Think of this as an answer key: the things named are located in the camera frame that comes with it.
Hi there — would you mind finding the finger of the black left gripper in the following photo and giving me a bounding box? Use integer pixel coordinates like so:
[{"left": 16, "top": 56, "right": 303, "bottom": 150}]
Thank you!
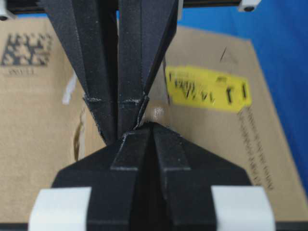
[
  {"left": 117, "top": 0, "right": 179, "bottom": 132},
  {"left": 39, "top": 0, "right": 118, "bottom": 145}
]

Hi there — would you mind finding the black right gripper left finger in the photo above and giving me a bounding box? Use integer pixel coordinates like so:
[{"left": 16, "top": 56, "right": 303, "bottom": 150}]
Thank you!
[{"left": 28, "top": 128, "right": 151, "bottom": 231}]

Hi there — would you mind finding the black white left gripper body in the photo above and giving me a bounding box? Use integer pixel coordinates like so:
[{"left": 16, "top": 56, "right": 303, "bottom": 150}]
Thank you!
[{"left": 0, "top": 0, "right": 262, "bottom": 21}]

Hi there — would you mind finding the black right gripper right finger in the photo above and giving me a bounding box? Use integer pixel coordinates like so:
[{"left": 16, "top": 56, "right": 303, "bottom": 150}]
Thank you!
[{"left": 151, "top": 123, "right": 276, "bottom": 231}]

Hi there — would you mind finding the brown cardboard box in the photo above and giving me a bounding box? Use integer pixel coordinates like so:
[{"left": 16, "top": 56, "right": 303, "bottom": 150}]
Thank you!
[{"left": 0, "top": 18, "right": 308, "bottom": 223}]

